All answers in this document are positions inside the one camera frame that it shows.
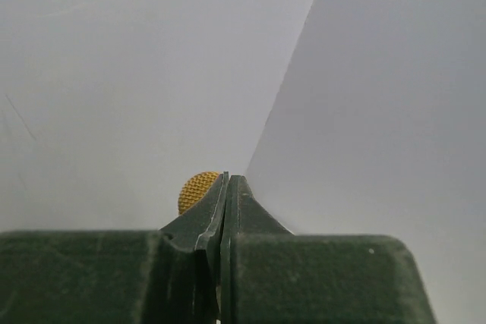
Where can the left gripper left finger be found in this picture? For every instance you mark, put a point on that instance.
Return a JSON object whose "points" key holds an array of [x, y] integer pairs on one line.
{"points": [[167, 275]]}

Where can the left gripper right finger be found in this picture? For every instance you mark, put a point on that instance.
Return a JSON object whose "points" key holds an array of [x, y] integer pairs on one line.
{"points": [[270, 275]]}

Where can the gold microphone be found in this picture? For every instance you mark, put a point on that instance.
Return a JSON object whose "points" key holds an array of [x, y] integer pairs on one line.
{"points": [[194, 189]]}

